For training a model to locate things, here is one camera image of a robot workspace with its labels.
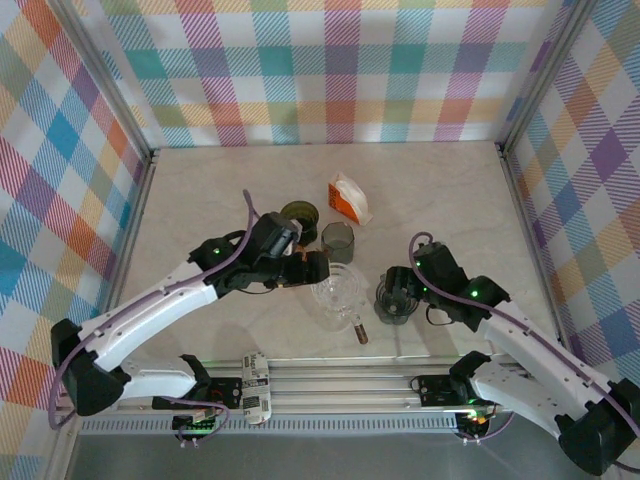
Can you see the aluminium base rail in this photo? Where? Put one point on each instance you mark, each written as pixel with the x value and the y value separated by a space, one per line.
pixel 350 385

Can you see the grey glass cup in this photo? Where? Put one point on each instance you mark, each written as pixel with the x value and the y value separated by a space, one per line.
pixel 337 240

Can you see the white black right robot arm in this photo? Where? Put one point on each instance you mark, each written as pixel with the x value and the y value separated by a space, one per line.
pixel 525 345

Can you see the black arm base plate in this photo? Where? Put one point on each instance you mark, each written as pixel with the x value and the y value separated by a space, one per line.
pixel 225 392
pixel 435 392

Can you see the newspaper print wrapped roll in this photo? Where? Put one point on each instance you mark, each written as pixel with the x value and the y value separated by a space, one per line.
pixel 256 390

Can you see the orange white filter pack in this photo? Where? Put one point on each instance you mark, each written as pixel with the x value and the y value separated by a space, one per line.
pixel 350 200

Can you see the dark green dripper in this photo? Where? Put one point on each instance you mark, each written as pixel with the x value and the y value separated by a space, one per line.
pixel 302 210

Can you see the aluminium table edge rail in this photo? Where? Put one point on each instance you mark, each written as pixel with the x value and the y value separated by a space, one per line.
pixel 134 225
pixel 536 250

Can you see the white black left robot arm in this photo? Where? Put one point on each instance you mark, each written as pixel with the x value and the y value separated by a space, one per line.
pixel 150 310

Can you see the grey metal sheet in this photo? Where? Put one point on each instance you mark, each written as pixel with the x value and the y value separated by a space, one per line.
pixel 325 460

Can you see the circuit board green light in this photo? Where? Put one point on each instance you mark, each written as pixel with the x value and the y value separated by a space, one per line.
pixel 472 420
pixel 195 424

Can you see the plaid cloth backdrop panel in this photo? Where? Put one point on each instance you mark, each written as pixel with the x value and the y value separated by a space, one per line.
pixel 320 75
pixel 600 175
pixel 50 200

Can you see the aluminium frame post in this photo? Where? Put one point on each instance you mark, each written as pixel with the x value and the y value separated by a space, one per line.
pixel 107 75
pixel 542 75

